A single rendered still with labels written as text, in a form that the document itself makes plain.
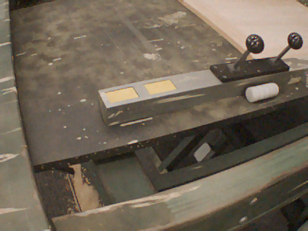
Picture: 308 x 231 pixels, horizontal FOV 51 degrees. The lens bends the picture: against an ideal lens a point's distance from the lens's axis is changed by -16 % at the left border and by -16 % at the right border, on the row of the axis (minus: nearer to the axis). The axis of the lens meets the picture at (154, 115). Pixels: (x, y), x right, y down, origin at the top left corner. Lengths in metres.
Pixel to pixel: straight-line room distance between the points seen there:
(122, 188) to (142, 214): 0.14
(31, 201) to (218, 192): 0.25
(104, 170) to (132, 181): 0.05
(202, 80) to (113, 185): 0.25
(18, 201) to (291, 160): 0.41
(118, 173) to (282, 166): 0.27
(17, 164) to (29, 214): 0.08
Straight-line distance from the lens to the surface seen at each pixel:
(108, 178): 0.60
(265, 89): 0.74
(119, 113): 0.63
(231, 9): 1.13
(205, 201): 0.48
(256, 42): 0.63
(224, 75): 0.70
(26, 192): 0.42
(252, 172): 0.53
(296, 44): 0.72
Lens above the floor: 2.00
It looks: 43 degrees down
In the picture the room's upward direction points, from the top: 65 degrees counter-clockwise
